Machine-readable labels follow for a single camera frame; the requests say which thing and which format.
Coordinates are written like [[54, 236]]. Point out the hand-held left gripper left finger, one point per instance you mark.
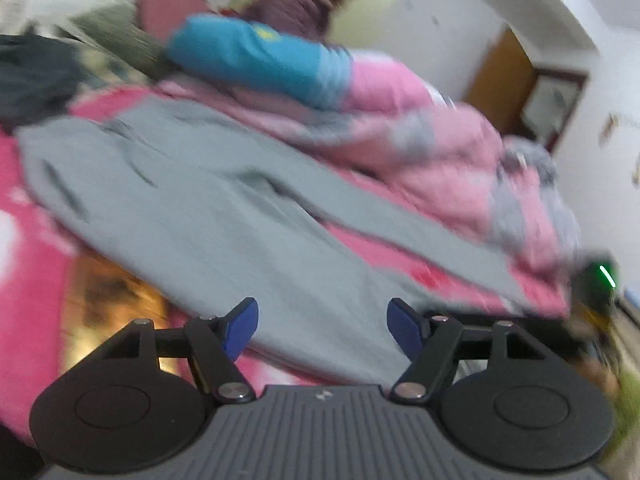
[[242, 325]]

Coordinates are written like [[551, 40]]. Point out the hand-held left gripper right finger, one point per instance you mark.
[[405, 332]]

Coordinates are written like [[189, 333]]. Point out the grey pants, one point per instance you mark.
[[225, 220]]

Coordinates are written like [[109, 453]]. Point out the pink grey floral duvet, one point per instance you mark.
[[450, 160]]

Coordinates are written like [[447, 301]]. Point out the pink floral bed blanket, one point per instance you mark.
[[30, 270]]

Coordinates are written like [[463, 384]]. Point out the wooden door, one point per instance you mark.
[[500, 75]]

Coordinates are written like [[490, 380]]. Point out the blue pink striped quilt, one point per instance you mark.
[[240, 50]]

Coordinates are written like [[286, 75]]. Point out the green floral pillow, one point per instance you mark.
[[120, 40]]

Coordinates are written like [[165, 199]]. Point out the dark grey garment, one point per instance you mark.
[[35, 75]]

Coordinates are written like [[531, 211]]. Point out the dusty pink pillow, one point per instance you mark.
[[165, 5]]

